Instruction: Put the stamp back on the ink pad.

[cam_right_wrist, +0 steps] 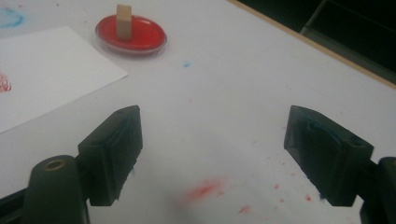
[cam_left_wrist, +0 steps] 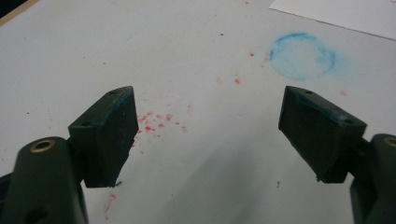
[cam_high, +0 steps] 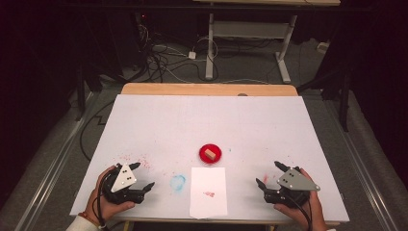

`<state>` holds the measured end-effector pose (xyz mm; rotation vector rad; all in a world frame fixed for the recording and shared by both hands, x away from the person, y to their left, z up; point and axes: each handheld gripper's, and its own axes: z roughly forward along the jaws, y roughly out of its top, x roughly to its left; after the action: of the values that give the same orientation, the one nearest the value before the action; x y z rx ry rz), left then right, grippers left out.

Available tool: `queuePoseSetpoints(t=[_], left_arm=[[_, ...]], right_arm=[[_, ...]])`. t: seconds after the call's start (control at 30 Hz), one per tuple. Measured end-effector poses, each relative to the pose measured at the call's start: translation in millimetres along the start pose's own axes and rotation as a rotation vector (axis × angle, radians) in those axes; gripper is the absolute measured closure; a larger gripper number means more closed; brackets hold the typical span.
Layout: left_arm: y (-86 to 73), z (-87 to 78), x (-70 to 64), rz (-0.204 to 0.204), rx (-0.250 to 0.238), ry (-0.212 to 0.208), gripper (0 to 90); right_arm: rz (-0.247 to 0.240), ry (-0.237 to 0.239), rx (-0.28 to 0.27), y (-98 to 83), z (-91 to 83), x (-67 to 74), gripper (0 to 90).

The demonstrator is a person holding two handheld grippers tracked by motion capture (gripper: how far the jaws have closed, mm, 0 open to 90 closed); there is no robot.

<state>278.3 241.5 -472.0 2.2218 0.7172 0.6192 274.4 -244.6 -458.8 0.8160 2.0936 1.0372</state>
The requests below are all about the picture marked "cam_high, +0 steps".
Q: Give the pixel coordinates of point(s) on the small wooden stamp block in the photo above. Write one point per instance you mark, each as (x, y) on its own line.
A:
(210, 154)

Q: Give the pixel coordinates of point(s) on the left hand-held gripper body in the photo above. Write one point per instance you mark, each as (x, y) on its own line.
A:
(124, 179)

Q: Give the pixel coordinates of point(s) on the small white power adapter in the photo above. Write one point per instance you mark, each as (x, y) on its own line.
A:
(192, 55)

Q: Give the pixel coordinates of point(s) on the person's left hand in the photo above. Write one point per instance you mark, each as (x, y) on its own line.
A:
(107, 210)

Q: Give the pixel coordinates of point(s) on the white paper sheet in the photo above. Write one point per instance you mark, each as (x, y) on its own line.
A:
(208, 183)

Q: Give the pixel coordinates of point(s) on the round red ink dish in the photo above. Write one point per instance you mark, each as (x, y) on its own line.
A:
(202, 154)

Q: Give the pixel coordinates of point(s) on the aluminium floor rail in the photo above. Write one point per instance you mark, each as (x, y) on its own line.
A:
(369, 189)
(54, 166)

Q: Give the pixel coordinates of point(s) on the large white board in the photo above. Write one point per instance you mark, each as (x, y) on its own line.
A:
(192, 122)

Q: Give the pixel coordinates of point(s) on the person's right hand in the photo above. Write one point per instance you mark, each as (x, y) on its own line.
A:
(304, 218)

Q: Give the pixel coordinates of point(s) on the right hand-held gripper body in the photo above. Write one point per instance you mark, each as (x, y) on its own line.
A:
(295, 181)

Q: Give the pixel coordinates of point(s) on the black stand leg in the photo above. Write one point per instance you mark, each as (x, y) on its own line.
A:
(344, 102)
(80, 96)

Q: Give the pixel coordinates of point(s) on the white frame desk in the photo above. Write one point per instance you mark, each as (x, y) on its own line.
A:
(250, 29)

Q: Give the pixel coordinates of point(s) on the wooden table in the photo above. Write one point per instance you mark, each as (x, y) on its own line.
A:
(208, 89)

